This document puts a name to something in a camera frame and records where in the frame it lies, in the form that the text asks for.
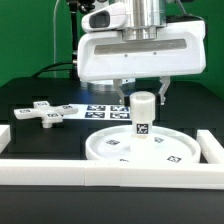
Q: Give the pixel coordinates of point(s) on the white round table top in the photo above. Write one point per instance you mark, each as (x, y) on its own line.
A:
(162, 145)

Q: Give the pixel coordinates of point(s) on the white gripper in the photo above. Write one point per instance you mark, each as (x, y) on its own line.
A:
(177, 50)

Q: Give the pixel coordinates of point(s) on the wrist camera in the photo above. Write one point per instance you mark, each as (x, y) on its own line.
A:
(108, 18)

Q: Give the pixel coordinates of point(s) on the white U-shaped fence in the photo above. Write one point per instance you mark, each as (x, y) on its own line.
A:
(208, 173)

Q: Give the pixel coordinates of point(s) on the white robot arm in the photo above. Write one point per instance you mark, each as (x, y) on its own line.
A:
(136, 39)

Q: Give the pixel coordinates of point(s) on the white cross-shaped table base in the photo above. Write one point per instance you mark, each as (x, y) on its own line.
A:
(49, 114)

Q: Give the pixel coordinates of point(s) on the black camera stand pole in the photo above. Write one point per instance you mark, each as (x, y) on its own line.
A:
(75, 7)

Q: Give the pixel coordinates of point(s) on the white sheet with markers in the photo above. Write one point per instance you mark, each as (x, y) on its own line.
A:
(100, 112)

